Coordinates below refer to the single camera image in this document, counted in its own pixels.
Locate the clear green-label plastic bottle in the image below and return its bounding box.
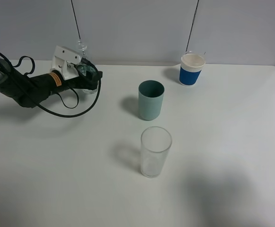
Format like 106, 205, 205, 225
77, 40, 98, 95

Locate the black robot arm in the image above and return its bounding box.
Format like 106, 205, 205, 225
0, 46, 103, 108

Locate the clear tall glass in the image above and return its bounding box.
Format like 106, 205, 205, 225
141, 126, 173, 178

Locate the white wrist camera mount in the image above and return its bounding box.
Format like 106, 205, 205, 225
50, 45, 82, 80

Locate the blue white paper cup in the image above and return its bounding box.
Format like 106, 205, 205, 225
179, 54, 205, 86

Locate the teal plastic cup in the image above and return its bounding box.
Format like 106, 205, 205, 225
138, 80, 165, 121

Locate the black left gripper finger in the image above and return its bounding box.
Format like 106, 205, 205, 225
82, 71, 103, 90

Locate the clear glass behind paper cup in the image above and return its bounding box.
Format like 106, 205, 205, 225
185, 51, 206, 58

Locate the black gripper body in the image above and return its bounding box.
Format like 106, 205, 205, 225
48, 70, 87, 95

